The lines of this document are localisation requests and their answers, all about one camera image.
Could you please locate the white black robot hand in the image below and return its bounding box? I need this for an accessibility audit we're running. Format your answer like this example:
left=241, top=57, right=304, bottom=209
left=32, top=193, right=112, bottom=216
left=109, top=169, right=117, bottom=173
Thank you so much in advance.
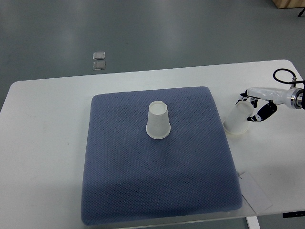
left=237, top=87, right=297, bottom=122

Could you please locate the white paper cup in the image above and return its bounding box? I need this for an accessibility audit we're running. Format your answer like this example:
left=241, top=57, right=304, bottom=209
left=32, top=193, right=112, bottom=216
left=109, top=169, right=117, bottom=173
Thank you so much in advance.
left=223, top=101, right=254, bottom=135
left=146, top=101, right=171, bottom=140

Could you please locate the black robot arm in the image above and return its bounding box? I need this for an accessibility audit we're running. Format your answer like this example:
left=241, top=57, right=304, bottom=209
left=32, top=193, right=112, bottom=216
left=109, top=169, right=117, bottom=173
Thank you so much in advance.
left=294, top=88, right=305, bottom=109

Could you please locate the black tripod leg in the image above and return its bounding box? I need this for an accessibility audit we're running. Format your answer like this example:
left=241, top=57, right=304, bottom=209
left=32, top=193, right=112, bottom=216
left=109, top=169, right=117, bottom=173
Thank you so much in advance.
left=298, top=8, right=305, bottom=17

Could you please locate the wooden furniture corner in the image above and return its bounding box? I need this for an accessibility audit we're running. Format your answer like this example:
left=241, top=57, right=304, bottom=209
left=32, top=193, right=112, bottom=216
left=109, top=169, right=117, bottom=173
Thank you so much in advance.
left=272, top=0, right=305, bottom=9

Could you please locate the white paper card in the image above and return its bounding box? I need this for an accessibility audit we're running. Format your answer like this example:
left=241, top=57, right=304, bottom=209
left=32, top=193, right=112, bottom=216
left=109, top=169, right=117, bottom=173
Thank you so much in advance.
left=238, top=172, right=272, bottom=214

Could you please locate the black table control panel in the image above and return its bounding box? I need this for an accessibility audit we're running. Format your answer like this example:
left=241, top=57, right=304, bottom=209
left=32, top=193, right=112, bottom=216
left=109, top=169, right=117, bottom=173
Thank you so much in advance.
left=282, top=210, right=305, bottom=219

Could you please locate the white table leg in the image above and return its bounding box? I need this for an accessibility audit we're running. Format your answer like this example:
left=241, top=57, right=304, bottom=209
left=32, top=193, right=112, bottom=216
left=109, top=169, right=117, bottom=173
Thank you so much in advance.
left=246, top=216, right=260, bottom=229

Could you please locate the blue grey fabric cushion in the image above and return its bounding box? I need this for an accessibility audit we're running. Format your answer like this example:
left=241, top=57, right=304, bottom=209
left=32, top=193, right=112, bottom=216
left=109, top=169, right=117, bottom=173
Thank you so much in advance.
left=81, top=86, right=243, bottom=225

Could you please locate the upper metal floor plate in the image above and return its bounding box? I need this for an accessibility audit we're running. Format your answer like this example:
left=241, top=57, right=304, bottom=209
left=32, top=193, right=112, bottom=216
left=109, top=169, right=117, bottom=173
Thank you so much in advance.
left=92, top=51, right=105, bottom=60

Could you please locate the black cable loop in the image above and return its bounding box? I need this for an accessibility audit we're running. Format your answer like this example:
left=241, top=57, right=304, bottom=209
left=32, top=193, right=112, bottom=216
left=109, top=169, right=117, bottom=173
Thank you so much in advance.
left=273, top=68, right=305, bottom=89

